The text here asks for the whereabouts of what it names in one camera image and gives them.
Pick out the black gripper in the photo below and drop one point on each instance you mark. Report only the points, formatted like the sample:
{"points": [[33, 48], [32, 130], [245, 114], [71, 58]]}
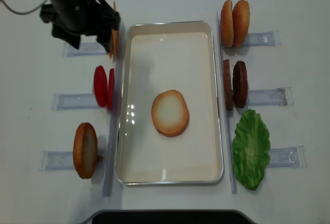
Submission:
{"points": [[81, 17]]}

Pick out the bun bottom slice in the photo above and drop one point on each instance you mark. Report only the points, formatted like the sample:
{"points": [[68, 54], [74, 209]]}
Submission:
{"points": [[170, 114]]}

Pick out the bun slice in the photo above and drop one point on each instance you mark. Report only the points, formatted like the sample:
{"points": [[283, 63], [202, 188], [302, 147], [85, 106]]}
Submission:
{"points": [[85, 150], [170, 114]]}

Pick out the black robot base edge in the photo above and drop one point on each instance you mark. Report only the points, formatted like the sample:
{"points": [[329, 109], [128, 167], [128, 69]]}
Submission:
{"points": [[170, 216]]}

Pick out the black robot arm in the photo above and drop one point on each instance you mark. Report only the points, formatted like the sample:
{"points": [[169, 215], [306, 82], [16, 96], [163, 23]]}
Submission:
{"points": [[73, 18]]}

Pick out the red tomato slice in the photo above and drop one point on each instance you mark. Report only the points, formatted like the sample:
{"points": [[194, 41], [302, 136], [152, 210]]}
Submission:
{"points": [[110, 89], [100, 86]]}

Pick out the thin brown meat patty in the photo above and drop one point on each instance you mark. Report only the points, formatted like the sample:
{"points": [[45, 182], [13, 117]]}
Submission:
{"points": [[227, 85]]}

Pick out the thick brown meat patty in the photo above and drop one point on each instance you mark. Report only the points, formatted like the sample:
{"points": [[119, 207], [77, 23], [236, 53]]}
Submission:
{"points": [[240, 84]]}

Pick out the green lettuce leaf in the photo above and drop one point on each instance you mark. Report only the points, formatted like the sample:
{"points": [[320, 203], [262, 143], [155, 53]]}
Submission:
{"points": [[250, 149]]}

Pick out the white rectangular metal tray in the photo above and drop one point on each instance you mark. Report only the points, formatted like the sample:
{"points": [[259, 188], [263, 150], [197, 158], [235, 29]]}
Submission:
{"points": [[161, 57]]}

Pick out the bun slice standing left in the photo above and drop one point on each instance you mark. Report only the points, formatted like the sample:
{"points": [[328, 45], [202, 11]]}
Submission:
{"points": [[85, 150]]}

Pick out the clear acrylic rack left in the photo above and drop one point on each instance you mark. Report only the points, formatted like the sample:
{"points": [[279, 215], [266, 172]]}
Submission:
{"points": [[53, 160]]}

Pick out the bun top left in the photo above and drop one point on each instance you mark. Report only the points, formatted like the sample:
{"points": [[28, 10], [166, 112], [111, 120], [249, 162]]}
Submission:
{"points": [[226, 24]]}

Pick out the bun top right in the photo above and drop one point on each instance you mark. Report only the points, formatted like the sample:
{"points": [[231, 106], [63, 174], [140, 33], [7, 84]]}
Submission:
{"points": [[241, 22]]}

